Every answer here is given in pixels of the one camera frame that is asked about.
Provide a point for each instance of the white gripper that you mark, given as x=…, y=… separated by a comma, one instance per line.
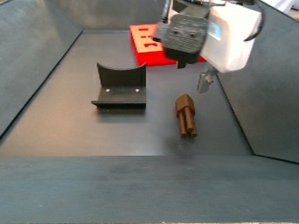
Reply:
x=234, y=26

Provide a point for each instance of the red foam shape board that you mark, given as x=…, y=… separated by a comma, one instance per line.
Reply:
x=148, y=50

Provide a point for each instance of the black curved fixture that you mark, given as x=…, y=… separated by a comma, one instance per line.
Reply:
x=121, y=87

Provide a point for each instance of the brown three prong object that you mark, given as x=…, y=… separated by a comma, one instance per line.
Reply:
x=185, y=113

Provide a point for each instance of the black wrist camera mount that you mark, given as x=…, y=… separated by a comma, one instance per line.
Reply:
x=181, y=34

